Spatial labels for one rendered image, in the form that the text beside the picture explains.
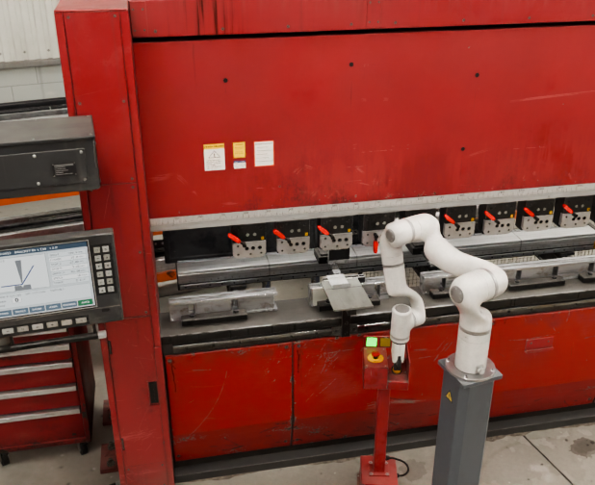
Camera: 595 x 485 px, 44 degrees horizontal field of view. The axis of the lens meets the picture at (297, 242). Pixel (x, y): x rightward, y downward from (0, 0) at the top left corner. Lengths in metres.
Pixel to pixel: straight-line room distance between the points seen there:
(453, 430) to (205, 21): 1.86
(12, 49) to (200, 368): 4.22
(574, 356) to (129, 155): 2.50
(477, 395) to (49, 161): 1.77
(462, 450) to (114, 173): 1.74
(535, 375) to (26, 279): 2.59
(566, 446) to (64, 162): 2.97
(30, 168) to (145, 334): 0.99
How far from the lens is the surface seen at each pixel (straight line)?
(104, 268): 2.69
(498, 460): 4.11
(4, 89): 7.06
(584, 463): 4.22
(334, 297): 3.34
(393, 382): 3.34
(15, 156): 2.55
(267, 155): 3.14
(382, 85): 3.17
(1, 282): 2.71
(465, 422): 3.01
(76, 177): 2.57
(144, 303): 3.14
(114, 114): 2.83
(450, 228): 3.52
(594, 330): 4.09
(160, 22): 2.95
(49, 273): 2.69
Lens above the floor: 2.69
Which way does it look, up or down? 26 degrees down
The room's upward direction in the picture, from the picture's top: straight up
